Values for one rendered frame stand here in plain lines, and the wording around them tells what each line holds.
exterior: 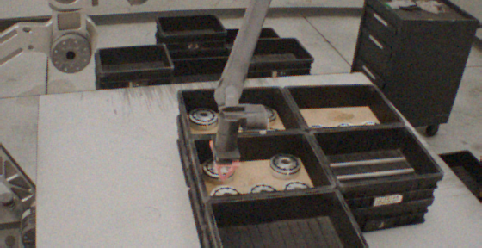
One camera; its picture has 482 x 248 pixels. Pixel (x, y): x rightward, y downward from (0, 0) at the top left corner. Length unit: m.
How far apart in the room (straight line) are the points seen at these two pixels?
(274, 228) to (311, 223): 0.11
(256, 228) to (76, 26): 0.86
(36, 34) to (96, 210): 0.63
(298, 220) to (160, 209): 0.47
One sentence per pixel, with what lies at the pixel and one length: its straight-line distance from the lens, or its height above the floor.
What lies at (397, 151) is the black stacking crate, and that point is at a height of 0.83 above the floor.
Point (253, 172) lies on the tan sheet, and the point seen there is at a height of 0.83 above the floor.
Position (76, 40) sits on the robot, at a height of 1.19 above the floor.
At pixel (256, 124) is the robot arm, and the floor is 1.14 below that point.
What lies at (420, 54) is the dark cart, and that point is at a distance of 3.31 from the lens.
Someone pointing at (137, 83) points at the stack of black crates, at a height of 0.52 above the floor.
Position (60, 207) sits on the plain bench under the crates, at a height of 0.70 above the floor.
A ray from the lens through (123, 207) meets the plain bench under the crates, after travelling 1.82.
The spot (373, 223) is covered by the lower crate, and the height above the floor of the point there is 0.75.
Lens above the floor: 1.93
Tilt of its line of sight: 32 degrees down
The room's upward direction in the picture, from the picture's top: 6 degrees clockwise
